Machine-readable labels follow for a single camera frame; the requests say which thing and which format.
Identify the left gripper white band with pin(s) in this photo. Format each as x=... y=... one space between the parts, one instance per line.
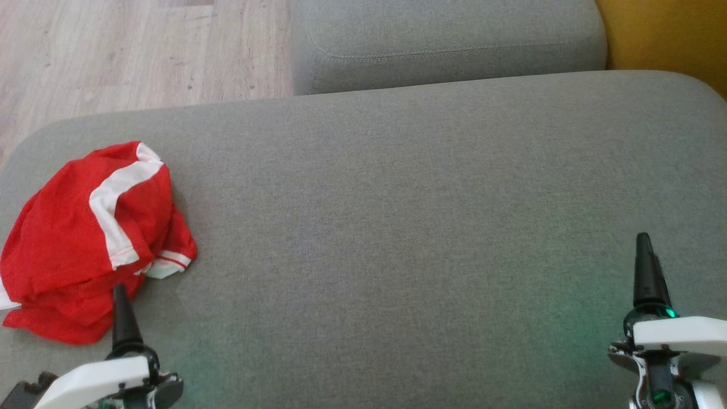
x=96 y=382

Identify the large grey sofa seat cushion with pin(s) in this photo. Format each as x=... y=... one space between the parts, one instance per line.
x=397 y=227

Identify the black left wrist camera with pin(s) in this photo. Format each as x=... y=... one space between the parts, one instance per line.
x=23 y=396

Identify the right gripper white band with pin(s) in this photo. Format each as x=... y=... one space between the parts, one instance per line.
x=681 y=335

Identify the large yellow sofa back cushion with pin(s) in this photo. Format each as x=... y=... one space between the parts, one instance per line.
x=670 y=34

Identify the red shorts with white stripe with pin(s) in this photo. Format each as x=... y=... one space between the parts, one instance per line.
x=57 y=227

